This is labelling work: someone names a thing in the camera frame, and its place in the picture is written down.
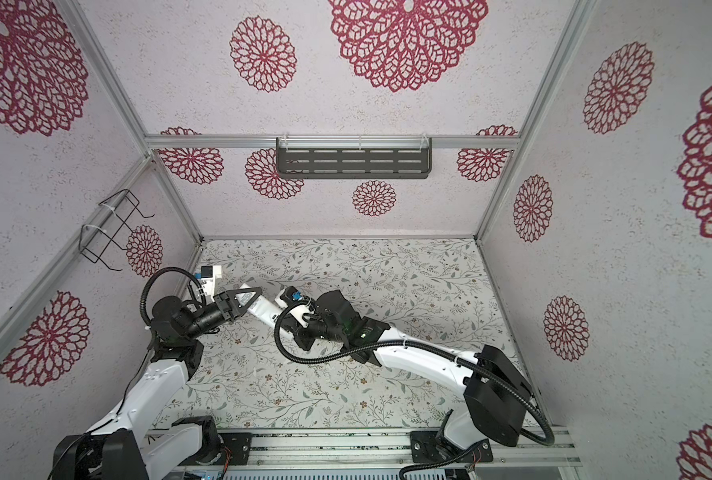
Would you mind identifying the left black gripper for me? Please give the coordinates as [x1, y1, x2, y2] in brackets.
[186, 287, 263, 341]

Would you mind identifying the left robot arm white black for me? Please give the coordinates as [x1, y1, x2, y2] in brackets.
[49, 287, 262, 479]

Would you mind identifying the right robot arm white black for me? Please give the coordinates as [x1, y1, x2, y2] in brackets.
[283, 288, 533, 449]

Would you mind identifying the white remote control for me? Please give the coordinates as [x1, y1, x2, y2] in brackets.
[236, 292, 283, 330]

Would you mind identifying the dark grey wall shelf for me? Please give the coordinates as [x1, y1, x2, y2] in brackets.
[276, 137, 433, 180]

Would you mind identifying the black wire wall basket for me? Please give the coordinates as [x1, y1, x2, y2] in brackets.
[78, 188, 155, 272]

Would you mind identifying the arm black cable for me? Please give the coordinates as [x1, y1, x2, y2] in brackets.
[138, 266, 207, 328]
[273, 302, 556, 480]

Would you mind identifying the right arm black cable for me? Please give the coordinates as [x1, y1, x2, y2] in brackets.
[273, 302, 556, 480]

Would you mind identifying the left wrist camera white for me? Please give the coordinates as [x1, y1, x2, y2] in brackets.
[194, 265, 223, 301]

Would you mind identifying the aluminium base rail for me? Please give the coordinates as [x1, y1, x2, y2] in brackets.
[78, 427, 582, 470]

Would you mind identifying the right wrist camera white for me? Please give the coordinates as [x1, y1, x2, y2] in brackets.
[274, 286, 315, 327]

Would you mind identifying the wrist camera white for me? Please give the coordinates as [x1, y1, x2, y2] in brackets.
[194, 265, 223, 301]
[274, 286, 315, 327]

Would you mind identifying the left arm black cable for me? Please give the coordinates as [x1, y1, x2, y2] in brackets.
[138, 266, 207, 328]

